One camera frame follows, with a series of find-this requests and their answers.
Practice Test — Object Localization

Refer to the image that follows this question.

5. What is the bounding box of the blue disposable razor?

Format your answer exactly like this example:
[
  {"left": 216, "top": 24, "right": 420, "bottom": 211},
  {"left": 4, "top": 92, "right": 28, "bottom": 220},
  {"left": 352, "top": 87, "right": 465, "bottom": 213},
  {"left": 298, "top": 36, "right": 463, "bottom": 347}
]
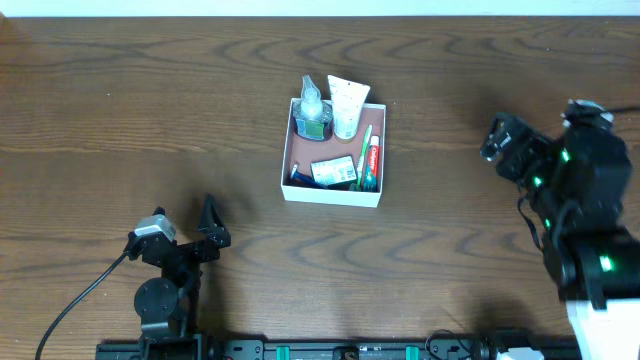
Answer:
[{"left": 290, "top": 163, "right": 328, "bottom": 190}]

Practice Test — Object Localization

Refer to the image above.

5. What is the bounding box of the green white soap packet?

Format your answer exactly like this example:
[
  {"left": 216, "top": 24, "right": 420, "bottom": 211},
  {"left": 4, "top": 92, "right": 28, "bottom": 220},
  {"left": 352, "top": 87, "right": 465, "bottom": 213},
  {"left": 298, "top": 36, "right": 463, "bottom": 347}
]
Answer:
[{"left": 311, "top": 155, "right": 357, "bottom": 187}]

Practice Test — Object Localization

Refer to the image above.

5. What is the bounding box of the clear soap pump bottle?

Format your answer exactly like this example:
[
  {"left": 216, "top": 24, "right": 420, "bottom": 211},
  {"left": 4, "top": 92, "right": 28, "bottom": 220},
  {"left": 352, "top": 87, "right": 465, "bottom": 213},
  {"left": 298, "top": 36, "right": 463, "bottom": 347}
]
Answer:
[{"left": 292, "top": 75, "right": 332, "bottom": 142}]

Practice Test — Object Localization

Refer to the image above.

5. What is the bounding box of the teal toothpaste tube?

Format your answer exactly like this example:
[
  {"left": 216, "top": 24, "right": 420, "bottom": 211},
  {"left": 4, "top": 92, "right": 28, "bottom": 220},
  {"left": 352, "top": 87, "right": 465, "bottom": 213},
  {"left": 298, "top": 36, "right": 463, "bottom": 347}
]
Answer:
[{"left": 363, "top": 135, "right": 380, "bottom": 192}]

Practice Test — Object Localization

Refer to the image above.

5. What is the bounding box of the green toothbrush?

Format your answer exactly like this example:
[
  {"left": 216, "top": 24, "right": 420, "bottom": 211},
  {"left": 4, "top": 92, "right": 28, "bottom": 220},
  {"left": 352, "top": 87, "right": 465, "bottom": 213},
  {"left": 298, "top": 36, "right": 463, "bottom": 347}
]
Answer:
[{"left": 349, "top": 125, "right": 373, "bottom": 191}]

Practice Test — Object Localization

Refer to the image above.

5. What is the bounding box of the white lotion tube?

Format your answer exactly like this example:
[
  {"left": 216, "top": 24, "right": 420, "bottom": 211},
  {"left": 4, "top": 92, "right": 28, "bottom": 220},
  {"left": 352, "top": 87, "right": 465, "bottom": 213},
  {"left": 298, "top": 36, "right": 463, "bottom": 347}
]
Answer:
[{"left": 327, "top": 75, "right": 370, "bottom": 142}]

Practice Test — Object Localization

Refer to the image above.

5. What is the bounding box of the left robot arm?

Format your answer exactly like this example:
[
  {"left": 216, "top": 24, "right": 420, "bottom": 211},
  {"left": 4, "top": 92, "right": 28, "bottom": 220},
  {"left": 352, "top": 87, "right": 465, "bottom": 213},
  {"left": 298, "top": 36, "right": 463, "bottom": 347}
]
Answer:
[{"left": 124, "top": 194, "right": 231, "bottom": 359}]

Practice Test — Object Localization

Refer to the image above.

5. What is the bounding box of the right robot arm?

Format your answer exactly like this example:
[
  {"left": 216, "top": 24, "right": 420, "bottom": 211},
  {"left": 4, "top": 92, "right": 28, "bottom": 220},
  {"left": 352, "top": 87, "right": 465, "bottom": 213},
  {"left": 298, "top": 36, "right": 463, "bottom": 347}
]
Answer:
[{"left": 480, "top": 108, "right": 639, "bottom": 359}]

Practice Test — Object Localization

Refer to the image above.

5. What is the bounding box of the white box with brown interior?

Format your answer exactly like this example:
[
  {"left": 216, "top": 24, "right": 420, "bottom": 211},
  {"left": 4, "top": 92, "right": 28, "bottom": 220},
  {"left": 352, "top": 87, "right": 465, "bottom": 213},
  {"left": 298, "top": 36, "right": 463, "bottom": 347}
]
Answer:
[{"left": 280, "top": 103, "right": 387, "bottom": 208}]

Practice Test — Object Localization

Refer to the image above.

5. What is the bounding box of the left black cable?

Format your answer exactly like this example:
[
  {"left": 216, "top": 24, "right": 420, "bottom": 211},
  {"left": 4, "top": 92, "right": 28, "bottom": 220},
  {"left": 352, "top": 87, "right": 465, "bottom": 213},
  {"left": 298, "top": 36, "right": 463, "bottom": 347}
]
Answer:
[{"left": 33, "top": 249, "right": 132, "bottom": 360}]

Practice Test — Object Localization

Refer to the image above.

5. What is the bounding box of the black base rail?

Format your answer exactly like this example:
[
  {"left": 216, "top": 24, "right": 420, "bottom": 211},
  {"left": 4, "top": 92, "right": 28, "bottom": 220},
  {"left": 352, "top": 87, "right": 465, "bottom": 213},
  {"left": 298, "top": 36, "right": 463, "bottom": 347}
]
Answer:
[{"left": 95, "top": 329, "right": 582, "bottom": 360}]

